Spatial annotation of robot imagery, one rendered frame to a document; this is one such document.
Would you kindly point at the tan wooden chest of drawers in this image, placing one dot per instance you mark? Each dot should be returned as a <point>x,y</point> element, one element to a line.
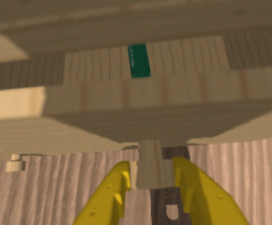
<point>131,24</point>

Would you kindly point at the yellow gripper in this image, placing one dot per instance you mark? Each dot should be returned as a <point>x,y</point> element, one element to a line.
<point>202,197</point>

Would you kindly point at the green aa battery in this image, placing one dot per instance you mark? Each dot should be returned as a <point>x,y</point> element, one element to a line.
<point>138,60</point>

